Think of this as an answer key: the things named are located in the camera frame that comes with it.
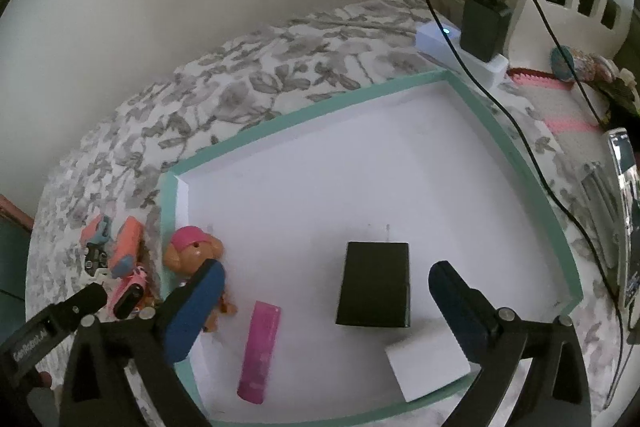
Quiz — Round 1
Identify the pink blue box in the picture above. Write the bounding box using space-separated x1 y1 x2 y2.
108 217 143 279
80 213 112 249

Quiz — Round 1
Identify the doll with pink cap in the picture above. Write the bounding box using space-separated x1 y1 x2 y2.
163 225 238 333

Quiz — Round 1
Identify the pink transparent lighter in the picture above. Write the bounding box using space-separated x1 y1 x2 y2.
236 301 281 404

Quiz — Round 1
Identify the black toy car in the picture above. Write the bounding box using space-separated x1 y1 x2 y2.
84 243 108 277

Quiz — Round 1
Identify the white charger cube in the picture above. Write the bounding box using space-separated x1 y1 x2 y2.
385 322 472 402

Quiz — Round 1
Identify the black charger block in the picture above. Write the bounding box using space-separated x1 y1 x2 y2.
335 223 411 329

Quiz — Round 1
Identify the pink smartwatch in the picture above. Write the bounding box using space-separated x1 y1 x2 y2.
110 265 148 320

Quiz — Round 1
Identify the white plastic plug holder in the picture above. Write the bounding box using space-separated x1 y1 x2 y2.
91 269 113 287

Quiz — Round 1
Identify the grey floral tablecloth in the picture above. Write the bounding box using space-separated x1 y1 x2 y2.
25 0 632 426

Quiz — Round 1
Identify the teal white tray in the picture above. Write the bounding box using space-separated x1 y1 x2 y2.
160 72 584 426

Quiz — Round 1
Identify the smartphone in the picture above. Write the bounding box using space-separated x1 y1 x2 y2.
603 128 639 308

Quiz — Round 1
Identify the pink crochet mat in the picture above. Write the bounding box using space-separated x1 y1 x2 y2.
508 68 606 134

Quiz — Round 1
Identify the teal round pouch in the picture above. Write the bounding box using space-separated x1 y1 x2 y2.
550 46 580 82

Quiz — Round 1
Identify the white power strip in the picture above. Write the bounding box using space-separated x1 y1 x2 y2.
414 22 509 89

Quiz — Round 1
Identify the black plugged adapter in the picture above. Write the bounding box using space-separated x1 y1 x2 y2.
460 0 513 63

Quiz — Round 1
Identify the black cable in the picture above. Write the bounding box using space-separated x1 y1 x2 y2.
422 0 634 413

